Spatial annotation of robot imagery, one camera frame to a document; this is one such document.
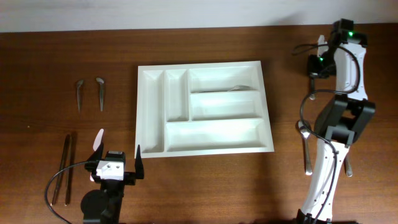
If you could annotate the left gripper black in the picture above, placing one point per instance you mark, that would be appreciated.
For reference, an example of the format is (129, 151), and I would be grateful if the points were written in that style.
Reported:
(131, 177)

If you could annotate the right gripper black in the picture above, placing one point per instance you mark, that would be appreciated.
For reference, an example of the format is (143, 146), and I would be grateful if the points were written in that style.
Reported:
(313, 69)

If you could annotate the metal fork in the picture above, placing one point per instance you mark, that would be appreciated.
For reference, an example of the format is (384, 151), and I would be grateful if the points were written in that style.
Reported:
(235, 88)
(312, 89)

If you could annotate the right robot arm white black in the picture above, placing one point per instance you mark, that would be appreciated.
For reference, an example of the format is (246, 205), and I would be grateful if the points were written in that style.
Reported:
(342, 121)

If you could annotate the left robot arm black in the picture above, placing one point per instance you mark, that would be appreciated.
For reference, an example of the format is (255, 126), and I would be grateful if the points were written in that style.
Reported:
(103, 205)

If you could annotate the right dark chopstick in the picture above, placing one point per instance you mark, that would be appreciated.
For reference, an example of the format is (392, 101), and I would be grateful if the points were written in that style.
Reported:
(69, 174)

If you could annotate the dark chopstick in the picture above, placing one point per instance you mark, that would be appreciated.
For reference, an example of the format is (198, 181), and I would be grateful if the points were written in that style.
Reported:
(66, 148)
(69, 174)

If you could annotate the left dark chopstick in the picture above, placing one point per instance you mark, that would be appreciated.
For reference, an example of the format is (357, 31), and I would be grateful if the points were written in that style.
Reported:
(66, 148)

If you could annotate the right small metal spoon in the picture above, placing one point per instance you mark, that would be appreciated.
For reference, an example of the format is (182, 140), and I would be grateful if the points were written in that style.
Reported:
(100, 81)

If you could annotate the small metal spoon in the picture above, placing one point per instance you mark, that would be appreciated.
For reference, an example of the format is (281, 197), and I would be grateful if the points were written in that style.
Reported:
(100, 81)
(79, 84)

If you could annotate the metal fork in tray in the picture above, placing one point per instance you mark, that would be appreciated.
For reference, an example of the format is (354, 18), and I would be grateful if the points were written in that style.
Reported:
(235, 88)

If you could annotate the left small metal spoon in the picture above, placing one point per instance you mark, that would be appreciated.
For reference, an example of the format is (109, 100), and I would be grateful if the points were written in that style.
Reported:
(79, 84)

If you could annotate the white plastic cutlery tray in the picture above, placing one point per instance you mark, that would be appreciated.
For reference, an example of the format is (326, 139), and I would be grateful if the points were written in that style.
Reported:
(173, 119)

